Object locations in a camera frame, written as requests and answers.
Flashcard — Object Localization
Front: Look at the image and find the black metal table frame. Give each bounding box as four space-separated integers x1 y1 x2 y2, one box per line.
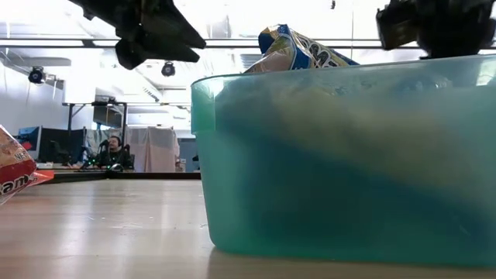
38 171 202 184

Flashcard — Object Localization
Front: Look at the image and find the monitor with blue screen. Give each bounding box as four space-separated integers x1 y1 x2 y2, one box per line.
15 125 43 160

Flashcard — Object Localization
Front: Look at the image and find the black metal stand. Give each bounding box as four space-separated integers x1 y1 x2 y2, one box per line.
66 101 129 135

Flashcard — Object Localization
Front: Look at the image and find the black monitor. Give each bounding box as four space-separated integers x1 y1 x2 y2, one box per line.
38 126 87 164

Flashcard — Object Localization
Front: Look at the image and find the ceiling light strip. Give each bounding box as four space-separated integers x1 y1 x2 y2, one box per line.
0 37 383 50

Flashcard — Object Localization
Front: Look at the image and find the pale hanging curtain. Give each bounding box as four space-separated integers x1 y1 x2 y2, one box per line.
123 126 181 174

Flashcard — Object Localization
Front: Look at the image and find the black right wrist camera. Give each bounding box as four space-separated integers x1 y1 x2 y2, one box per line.
375 2 420 51

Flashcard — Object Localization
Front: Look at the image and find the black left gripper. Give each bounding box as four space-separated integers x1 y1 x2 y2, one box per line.
67 0 207 71

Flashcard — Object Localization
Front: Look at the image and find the black ceiling-mounted camera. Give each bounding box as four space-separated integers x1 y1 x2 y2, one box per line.
27 65 47 85
160 60 177 78

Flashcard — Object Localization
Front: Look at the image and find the green plastic container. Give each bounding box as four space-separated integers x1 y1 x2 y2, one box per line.
190 53 496 269

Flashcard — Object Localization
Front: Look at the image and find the white box panel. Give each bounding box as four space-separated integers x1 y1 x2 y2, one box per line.
61 73 97 105

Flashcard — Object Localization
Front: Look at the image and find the blue Maruchan ramen pack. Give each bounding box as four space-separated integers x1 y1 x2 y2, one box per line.
243 23 360 74

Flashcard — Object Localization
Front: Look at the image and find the dark hanging screen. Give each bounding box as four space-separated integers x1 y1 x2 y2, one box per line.
92 103 125 129

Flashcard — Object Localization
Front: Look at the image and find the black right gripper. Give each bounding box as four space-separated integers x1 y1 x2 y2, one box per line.
415 0 496 60

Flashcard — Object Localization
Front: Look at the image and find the red Maruchan ramen pack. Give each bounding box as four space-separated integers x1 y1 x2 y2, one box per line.
0 123 55 206

